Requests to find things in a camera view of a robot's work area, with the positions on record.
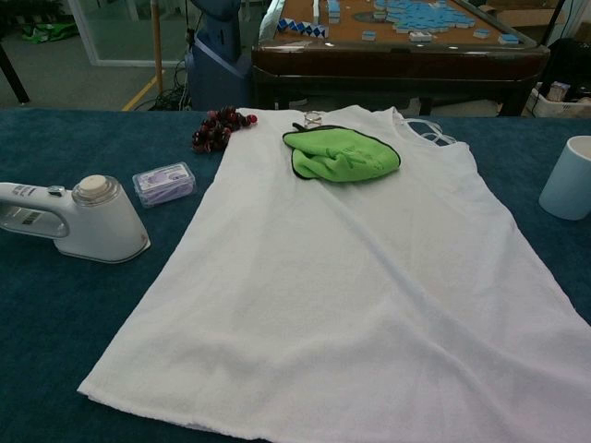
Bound blue mahjong tile heap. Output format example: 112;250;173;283
373;0;470;33

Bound white storage bin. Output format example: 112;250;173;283
528;81;591;119

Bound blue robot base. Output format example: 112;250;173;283
184;0;255;111

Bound tangled black floor cables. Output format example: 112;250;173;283
154;59;193;111

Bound clear purple plastic box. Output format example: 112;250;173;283
132;161;199;209

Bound dark red grape bunch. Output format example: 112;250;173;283
190;105;259;154

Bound green bag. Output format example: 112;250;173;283
20;22;78;45

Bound blue white snake puzzle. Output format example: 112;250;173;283
275;16;330;39

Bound black table leg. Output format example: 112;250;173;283
0;39;31;103

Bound brown wooden mahjong table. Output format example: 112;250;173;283
251;0;551;116

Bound green microfiber cloth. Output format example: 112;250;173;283
282;124;402;184

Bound white strap loops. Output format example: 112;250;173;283
405;117;458;151

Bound wooden pole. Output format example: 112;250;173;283
151;0;166;93

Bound white framed glass partition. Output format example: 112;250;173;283
68;0;195;68

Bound light blue mug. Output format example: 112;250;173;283
538;135;591;222

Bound black bag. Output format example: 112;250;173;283
548;38;591;93

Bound white sleeveless shirt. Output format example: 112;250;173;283
76;104;591;443

